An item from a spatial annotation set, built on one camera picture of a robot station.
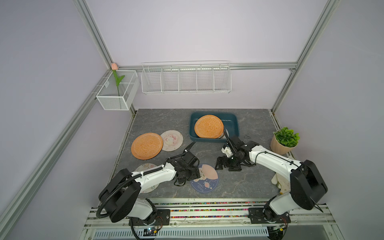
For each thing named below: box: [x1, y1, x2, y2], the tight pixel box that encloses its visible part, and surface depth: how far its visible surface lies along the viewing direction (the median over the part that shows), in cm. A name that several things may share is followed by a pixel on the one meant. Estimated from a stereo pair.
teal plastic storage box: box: [189, 111, 240, 143], surface depth 111 cm
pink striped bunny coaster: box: [160, 129, 184, 152], surface depth 106 cm
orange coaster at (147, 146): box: [131, 132, 164, 160], surface depth 102 cm
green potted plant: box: [270, 126, 301, 155], surface depth 89 cm
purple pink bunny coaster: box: [190, 163, 219, 193], surface depth 88 cm
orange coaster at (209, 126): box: [194, 114, 224, 139], surface depth 110 cm
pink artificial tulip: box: [111, 62, 125, 96], surface depth 92 cm
